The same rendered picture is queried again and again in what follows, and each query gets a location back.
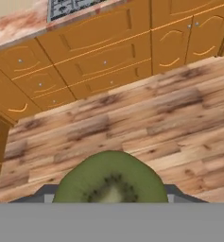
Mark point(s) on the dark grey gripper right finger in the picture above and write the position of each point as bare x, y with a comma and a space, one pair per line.
176, 194

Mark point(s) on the green halved kiwi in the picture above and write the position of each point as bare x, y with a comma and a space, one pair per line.
110, 176

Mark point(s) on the large orange wooden drawer front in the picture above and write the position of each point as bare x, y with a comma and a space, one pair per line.
94, 34

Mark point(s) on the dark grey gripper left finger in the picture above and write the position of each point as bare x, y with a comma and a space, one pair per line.
42, 194

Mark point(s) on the orange wooden cupboard door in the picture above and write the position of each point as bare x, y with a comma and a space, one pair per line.
170, 47
9, 94
208, 34

